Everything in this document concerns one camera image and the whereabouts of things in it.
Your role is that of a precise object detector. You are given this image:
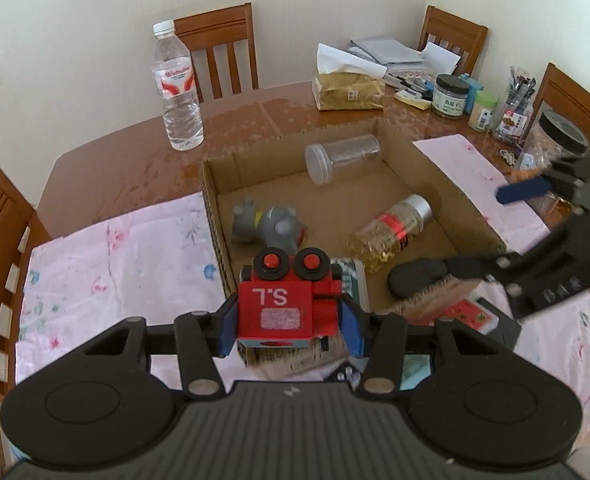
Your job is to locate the dark jar with white label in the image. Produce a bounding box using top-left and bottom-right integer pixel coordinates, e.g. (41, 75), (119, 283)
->
(432, 74), (470, 118)

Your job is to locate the stack of grey papers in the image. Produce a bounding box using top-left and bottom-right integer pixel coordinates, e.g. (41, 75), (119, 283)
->
(347, 36), (426, 66)

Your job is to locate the yellow note pad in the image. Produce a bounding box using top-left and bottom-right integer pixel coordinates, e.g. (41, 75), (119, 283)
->
(396, 91), (433, 111)

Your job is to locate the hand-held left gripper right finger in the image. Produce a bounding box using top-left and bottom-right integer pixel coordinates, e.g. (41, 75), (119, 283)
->
(339, 292), (501, 402)

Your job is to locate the pink floral tablecloth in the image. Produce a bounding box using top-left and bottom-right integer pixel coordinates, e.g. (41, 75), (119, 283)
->
(15, 135), (590, 436)

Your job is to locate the clear pen holder with pens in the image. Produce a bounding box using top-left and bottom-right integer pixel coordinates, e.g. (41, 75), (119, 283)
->
(492, 65), (536, 142)

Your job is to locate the clear plastic water bottle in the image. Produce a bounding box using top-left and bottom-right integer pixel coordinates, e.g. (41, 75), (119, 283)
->
(152, 20), (206, 152)

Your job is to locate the light blue box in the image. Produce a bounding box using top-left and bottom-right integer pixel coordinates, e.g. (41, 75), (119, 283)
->
(457, 73), (484, 113)

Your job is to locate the small jar with green lid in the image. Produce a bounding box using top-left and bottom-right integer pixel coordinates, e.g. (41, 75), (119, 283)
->
(467, 91), (498, 132)

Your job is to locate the large clear jar black lid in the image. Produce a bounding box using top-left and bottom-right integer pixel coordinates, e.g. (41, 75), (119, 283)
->
(517, 109), (590, 176)

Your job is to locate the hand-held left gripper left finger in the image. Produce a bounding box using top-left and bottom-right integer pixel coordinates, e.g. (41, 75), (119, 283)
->
(82, 294), (240, 402)

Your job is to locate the clear plastic jar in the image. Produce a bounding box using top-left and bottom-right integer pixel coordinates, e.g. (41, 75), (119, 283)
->
(305, 135), (382, 186)

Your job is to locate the white envelope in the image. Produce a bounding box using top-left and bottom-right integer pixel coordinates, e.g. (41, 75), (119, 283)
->
(420, 42), (460, 76)

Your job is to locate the grey spiky animal toy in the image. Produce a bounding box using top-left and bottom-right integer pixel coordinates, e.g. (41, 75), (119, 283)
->
(232, 199), (308, 252)

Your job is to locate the glass bottle with silver cap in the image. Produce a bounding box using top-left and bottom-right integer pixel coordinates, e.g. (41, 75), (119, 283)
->
(349, 194), (433, 273)

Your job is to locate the black handled brush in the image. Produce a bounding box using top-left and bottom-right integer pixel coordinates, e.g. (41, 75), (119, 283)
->
(387, 258), (480, 323)

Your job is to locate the gold tissue pack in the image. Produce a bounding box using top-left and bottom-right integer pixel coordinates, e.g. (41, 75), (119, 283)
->
(311, 42), (388, 111)

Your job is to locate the white box with green label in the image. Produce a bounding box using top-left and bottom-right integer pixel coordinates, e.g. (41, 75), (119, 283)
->
(342, 258), (372, 311)

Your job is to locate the red toy train block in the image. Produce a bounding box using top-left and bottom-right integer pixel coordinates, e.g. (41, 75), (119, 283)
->
(237, 246), (346, 353)

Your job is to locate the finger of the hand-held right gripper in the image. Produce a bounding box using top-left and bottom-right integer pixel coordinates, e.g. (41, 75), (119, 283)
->
(495, 157), (588, 206)
(446, 230), (584, 287)

